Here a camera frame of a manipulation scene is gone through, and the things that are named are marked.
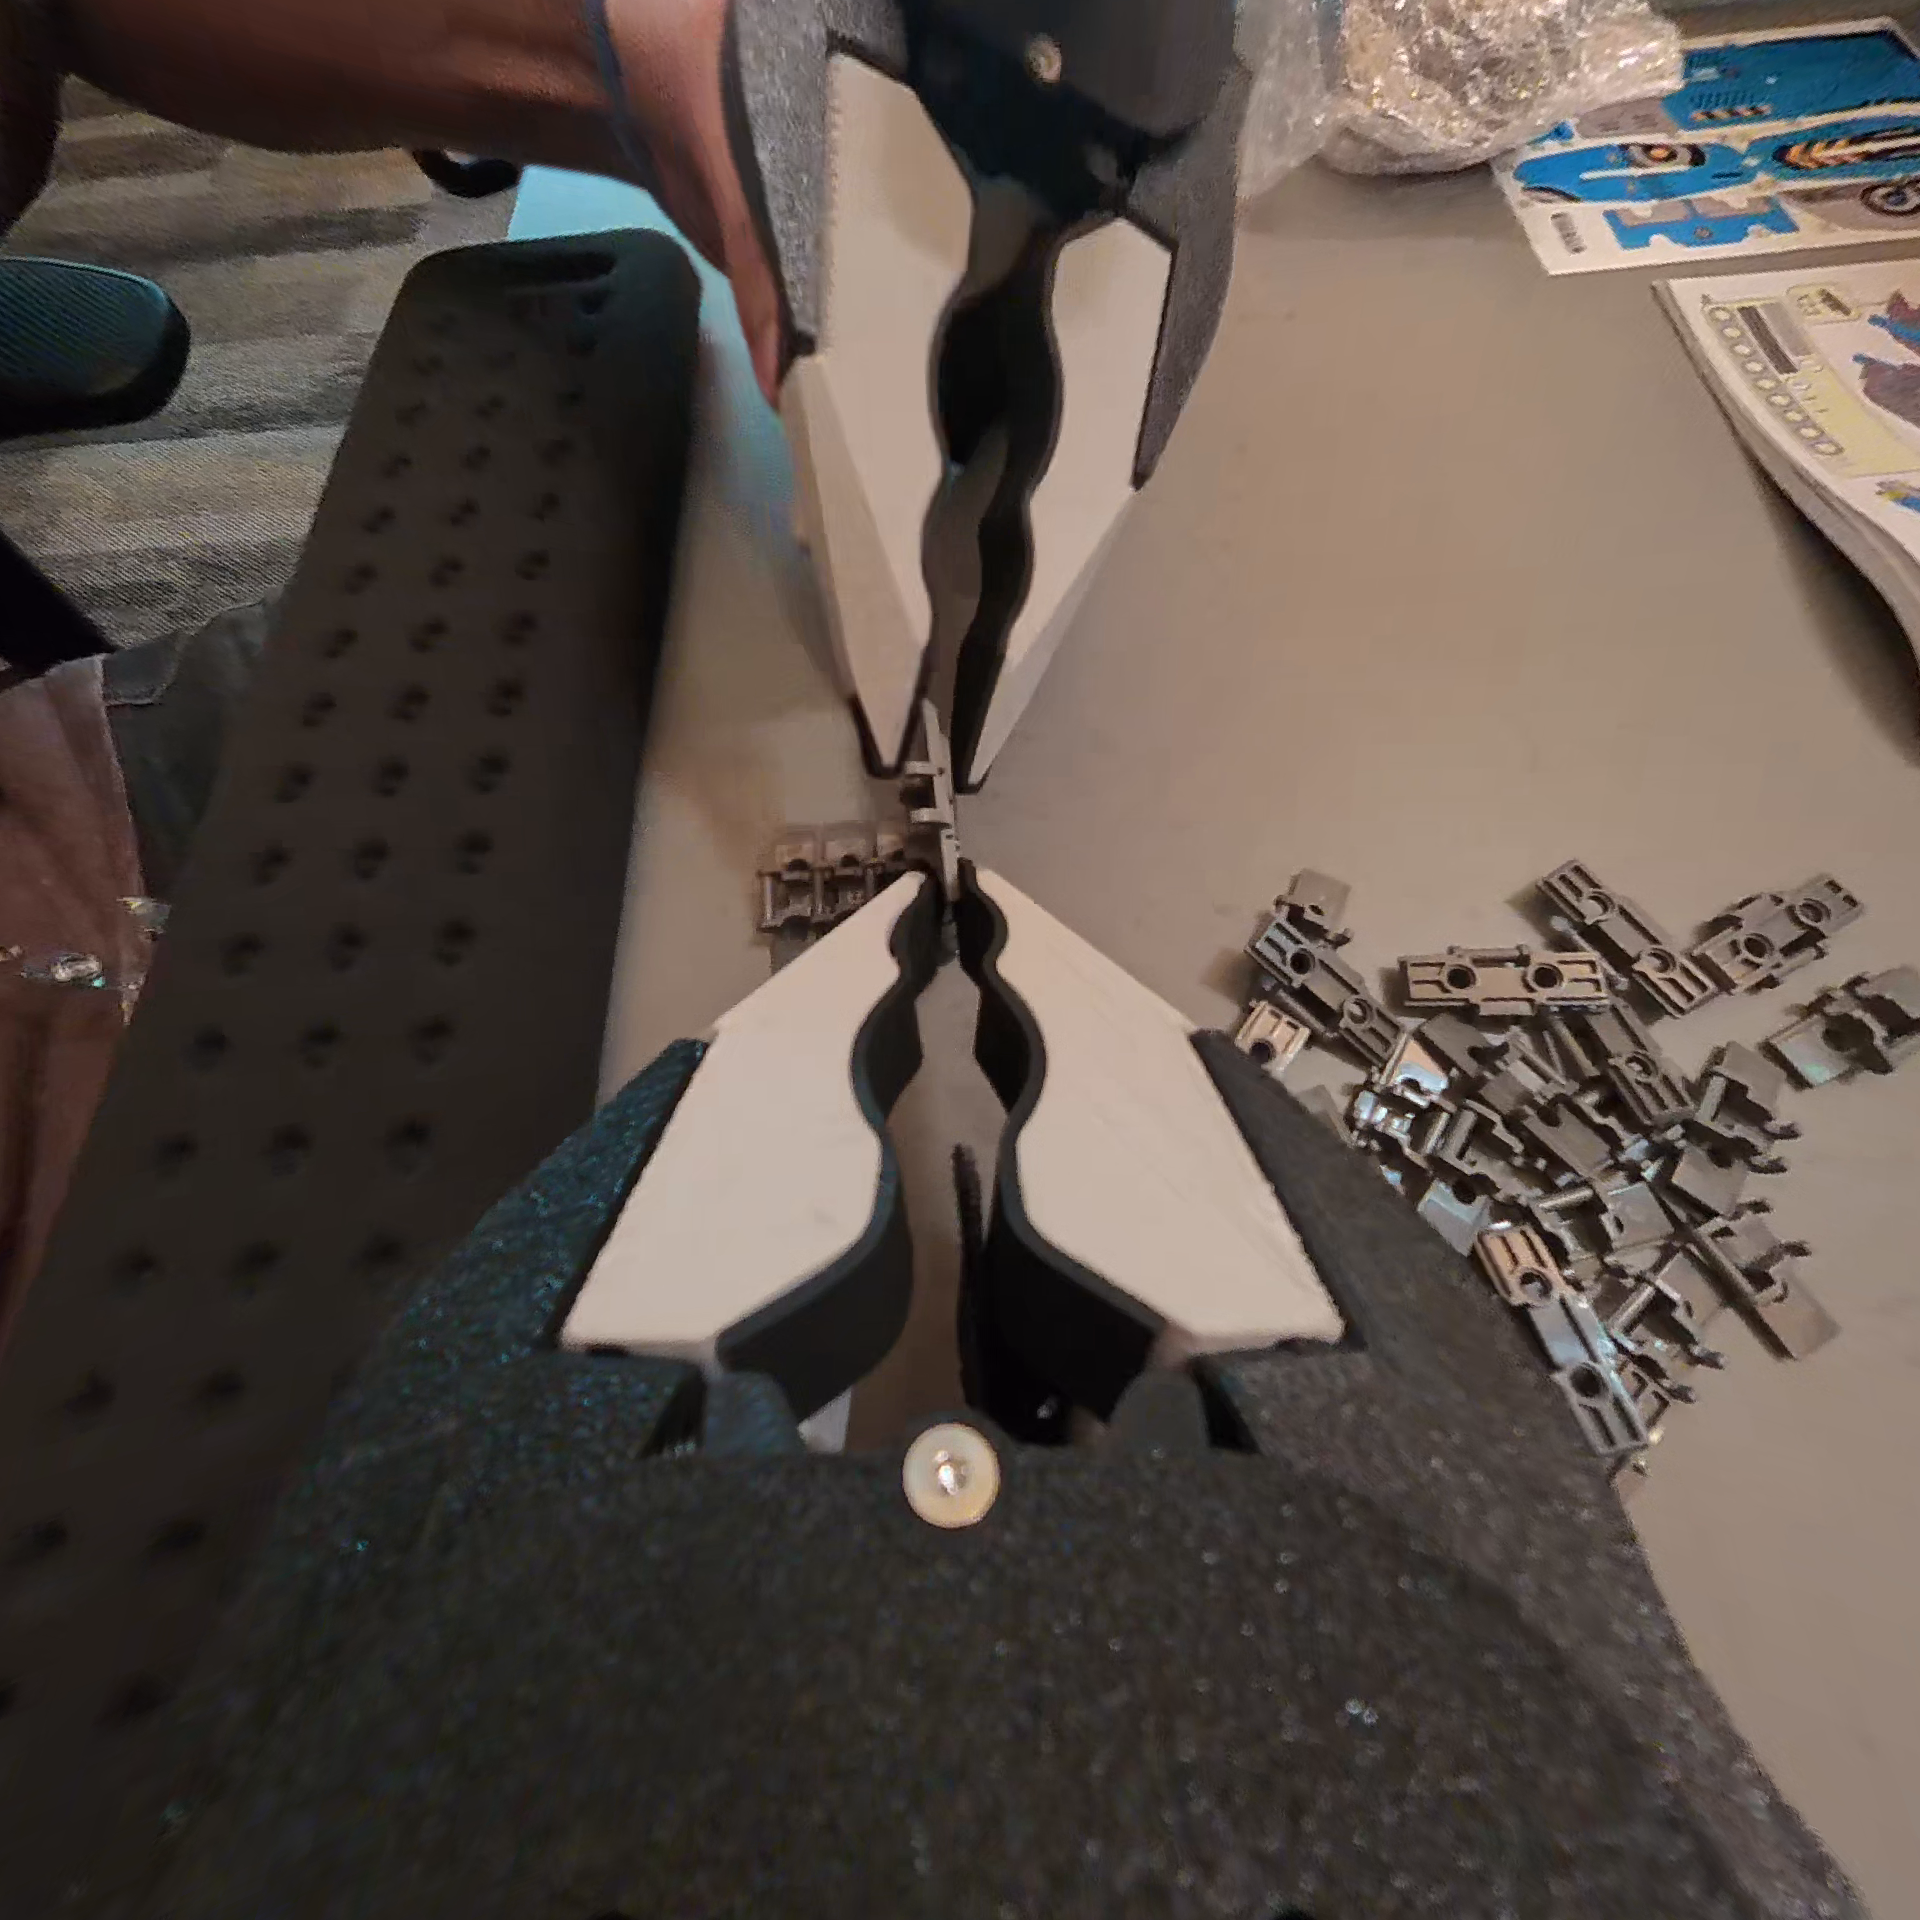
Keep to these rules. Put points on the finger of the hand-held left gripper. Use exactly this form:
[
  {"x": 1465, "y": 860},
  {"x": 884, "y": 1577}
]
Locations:
[
  {"x": 1095, "y": 422},
  {"x": 870, "y": 452}
]

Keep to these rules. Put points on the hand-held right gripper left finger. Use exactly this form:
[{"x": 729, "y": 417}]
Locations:
[{"x": 720, "y": 1184}]

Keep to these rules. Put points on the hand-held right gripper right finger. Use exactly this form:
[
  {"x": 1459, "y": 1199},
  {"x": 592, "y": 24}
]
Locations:
[{"x": 1171, "y": 1184}]

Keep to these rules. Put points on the single grey track link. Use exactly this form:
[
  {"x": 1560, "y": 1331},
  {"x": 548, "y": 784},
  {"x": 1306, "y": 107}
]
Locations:
[{"x": 931, "y": 803}]

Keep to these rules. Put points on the pile of grey track links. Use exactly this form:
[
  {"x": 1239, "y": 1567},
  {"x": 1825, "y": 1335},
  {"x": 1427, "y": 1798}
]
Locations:
[{"x": 1576, "y": 1141}]

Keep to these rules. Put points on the grey desk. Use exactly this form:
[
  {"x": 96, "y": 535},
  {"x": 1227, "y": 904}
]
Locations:
[{"x": 1424, "y": 675}]

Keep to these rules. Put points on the person's left hand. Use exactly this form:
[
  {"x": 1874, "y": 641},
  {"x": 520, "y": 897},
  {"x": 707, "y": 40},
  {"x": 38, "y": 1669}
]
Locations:
[{"x": 698, "y": 136}]

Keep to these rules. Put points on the clear plastic bag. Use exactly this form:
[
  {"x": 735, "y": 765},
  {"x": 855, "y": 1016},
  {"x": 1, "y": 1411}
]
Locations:
[{"x": 1471, "y": 77}]

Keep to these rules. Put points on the blue wristband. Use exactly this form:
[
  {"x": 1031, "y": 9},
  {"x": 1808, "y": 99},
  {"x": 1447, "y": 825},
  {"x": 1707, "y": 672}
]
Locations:
[{"x": 604, "y": 68}]

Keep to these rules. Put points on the blue sticker sheet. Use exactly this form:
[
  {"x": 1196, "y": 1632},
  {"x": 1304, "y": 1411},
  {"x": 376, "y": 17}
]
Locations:
[{"x": 1724, "y": 166}]

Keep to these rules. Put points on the metal clip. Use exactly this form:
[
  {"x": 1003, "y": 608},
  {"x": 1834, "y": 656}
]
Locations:
[{"x": 66, "y": 968}]

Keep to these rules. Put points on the dark grey pants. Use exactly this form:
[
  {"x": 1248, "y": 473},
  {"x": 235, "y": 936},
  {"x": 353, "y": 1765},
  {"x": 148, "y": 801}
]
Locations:
[{"x": 182, "y": 721}]

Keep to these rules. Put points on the instruction booklet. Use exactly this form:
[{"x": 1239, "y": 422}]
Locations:
[{"x": 1828, "y": 405}]

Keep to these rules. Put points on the dark teal office chair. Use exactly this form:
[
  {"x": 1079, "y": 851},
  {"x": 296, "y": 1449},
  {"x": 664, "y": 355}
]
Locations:
[{"x": 76, "y": 339}]

